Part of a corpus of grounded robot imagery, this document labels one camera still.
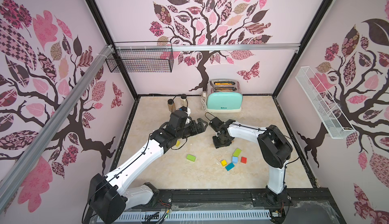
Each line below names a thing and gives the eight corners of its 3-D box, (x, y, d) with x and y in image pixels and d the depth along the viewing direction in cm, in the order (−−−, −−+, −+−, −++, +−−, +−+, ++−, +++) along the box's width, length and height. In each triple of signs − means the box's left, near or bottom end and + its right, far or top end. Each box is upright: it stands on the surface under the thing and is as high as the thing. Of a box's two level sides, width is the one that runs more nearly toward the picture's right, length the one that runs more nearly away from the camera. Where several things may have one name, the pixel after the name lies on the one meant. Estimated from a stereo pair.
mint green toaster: (206, 113, 111) (207, 97, 97) (205, 92, 126) (206, 75, 112) (238, 113, 111) (244, 97, 97) (234, 92, 126) (238, 75, 112)
